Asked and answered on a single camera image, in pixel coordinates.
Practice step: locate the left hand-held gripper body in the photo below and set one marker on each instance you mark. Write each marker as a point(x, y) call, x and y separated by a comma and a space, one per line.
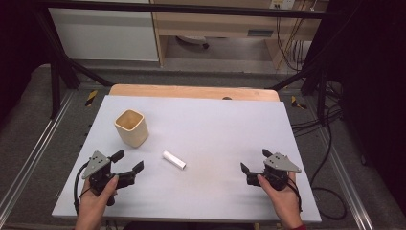
point(97, 161)

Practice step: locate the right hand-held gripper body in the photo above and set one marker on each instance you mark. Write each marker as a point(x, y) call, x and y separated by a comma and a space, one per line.
point(278, 163)

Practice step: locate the person's right hand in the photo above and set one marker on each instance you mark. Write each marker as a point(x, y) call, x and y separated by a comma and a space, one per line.
point(282, 202)

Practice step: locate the person's left hand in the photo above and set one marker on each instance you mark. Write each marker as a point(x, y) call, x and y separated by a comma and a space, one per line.
point(92, 206)

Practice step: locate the beige square cup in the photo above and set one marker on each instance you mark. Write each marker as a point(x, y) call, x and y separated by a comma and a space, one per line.
point(134, 135)

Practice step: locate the white cylindrical tube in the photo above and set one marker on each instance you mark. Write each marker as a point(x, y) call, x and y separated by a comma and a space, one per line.
point(174, 159)

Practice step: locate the yellow black tape marker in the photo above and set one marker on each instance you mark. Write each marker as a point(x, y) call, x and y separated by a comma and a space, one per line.
point(297, 103)
point(91, 98)

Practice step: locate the wooden table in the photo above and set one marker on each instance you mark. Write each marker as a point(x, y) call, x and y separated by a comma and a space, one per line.
point(178, 92)

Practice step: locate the dark curtain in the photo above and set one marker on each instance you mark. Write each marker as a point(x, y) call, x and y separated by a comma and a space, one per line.
point(376, 96)
point(17, 48)

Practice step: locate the white cabinet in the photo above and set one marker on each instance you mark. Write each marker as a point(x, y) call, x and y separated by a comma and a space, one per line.
point(105, 35)

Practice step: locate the office chair caster base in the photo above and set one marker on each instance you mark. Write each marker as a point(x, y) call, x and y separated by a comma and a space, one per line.
point(194, 40)

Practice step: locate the light wooden desk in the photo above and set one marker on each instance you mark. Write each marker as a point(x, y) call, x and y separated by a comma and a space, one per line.
point(217, 25)

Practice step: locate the white power strip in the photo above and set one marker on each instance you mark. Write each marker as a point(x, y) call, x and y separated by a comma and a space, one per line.
point(282, 4)

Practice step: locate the aluminium floor rail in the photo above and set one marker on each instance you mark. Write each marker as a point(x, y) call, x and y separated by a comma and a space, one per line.
point(348, 179)
point(38, 150)

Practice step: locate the black metal frame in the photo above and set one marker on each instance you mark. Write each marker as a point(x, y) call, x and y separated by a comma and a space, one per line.
point(191, 8)

